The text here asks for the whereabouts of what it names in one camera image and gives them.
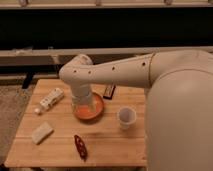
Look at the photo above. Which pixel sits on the wooden table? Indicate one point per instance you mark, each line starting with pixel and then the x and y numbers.
pixel 106 143

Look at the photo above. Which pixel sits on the orange ceramic bowl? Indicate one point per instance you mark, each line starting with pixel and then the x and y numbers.
pixel 89 110

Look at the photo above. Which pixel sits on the white plastic bottle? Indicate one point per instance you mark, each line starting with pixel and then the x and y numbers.
pixel 49 101

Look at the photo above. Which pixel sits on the dark red snack packet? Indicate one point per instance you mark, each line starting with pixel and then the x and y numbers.
pixel 81 148

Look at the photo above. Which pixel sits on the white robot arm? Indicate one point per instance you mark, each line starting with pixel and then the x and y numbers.
pixel 179 106

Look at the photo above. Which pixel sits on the white ceramic cup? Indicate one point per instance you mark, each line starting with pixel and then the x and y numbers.
pixel 126 117

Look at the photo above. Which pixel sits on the dark chocolate bar packet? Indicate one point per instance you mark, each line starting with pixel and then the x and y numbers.
pixel 109 91

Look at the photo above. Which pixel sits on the white sponge block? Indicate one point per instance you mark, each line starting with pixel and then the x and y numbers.
pixel 41 132

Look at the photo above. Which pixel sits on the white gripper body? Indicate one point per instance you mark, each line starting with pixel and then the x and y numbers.
pixel 81 96

